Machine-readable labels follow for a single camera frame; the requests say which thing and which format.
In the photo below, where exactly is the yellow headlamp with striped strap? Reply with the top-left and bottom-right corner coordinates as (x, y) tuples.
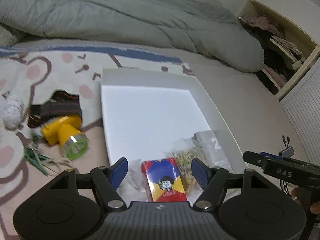
(28, 90), (89, 160)

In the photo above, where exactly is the grey usb hub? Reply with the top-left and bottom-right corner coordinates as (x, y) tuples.
(279, 146), (295, 158)

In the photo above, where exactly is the person's left hand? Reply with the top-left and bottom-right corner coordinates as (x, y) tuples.
(291, 187), (320, 215)

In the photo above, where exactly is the open wardrobe with clothes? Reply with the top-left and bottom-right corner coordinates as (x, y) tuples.
(238, 0), (319, 101)

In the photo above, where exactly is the clear bag of dried herbs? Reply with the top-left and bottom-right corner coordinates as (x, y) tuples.
(172, 138), (206, 196)

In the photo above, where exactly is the red blue snack packet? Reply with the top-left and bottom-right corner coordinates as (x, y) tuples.
(141, 158), (187, 202)

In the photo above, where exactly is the grey-green quilted duvet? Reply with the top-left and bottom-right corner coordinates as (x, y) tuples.
(1, 0), (264, 73)

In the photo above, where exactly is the cartoon bear print blanket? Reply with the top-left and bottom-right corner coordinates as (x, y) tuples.
(1, 47), (193, 239)

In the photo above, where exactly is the white slatted cabinet door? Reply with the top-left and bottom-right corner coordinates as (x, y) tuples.
(280, 61), (320, 165)

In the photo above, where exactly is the white shallow cardboard box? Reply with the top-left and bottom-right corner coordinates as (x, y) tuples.
(100, 67), (250, 203)

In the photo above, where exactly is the white translucent plastic packet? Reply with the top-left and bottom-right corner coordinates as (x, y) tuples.
(194, 130), (233, 173)

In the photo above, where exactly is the beige fluffy pillow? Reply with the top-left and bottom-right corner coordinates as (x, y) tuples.
(0, 24), (26, 47)

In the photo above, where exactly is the green clothes peg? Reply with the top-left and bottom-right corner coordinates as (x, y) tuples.
(24, 134), (49, 176)

